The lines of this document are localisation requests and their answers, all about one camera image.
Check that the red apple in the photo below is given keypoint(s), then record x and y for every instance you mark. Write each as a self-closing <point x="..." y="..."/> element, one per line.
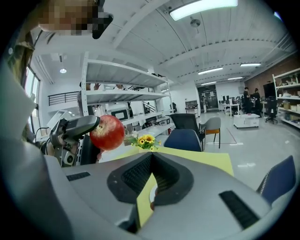
<point x="107" y="132"/>

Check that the white office desks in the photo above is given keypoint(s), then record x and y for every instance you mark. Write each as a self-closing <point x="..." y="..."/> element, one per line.
<point x="229" y="106"/>

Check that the grey chair with orange seat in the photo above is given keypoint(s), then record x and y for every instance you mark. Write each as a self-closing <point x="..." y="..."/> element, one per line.
<point x="212" y="125"/>

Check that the white microwave oven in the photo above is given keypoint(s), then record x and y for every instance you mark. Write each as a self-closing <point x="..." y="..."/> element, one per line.
<point x="120" y="114"/>

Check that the white shelf with boxes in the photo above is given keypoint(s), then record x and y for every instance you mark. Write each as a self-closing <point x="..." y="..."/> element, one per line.
<point x="288" y="100"/>

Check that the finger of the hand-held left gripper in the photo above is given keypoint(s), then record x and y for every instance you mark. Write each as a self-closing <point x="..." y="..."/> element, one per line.
<point x="90" y="152"/>
<point x="82" y="125"/>

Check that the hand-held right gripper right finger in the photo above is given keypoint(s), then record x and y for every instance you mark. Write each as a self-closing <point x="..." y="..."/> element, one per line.
<point x="206" y="206"/>

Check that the black mesh chair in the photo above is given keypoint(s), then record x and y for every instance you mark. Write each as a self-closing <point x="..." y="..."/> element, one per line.
<point x="185" y="122"/>

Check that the person's head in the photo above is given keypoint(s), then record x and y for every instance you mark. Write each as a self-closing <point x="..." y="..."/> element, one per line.
<point x="68" y="16"/>

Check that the round ceiling lamp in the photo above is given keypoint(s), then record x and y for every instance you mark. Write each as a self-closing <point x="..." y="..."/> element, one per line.
<point x="63" y="70"/>

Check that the black head-worn camera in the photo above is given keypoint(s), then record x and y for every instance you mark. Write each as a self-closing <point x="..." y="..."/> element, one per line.
<point x="102" y="25"/>

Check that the large ceiling light panel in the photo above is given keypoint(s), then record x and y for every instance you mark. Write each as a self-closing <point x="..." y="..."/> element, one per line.
<point x="201" y="8"/>

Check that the white metal shelf rack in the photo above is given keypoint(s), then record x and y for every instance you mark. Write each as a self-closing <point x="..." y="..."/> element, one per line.
<point x="122" y="96"/>

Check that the person's plaid shirt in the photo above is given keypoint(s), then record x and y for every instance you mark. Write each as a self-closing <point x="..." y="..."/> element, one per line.
<point x="20" y="58"/>

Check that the black wall monitor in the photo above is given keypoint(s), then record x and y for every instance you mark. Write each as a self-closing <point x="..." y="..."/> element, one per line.
<point x="269" y="90"/>

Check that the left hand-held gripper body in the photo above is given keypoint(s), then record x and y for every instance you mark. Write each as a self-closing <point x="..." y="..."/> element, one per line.
<point x="63" y="145"/>

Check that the grey ceiling pendant fixture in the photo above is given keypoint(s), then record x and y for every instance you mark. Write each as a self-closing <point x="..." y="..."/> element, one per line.
<point x="195" y="23"/>

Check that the white low table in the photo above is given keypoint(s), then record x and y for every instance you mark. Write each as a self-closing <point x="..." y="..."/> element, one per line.
<point x="246" y="120"/>

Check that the sunflower bouquet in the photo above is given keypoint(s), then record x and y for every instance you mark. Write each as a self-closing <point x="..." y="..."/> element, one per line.
<point x="146" y="140"/>

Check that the dark blue chair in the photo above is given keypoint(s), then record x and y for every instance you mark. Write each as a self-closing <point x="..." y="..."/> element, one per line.
<point x="281" y="178"/>
<point x="182" y="140"/>

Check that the long ceiling light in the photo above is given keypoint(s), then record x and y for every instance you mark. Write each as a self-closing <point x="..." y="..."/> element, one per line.
<point x="210" y="70"/>
<point x="250" y="64"/>

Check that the black office chair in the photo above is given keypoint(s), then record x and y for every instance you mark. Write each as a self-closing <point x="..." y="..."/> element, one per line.
<point x="271" y="110"/>

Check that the black railing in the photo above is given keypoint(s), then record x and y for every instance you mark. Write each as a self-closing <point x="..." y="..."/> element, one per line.
<point x="63" y="98"/>

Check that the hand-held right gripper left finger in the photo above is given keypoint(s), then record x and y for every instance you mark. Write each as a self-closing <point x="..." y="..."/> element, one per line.
<point x="93" y="187"/>

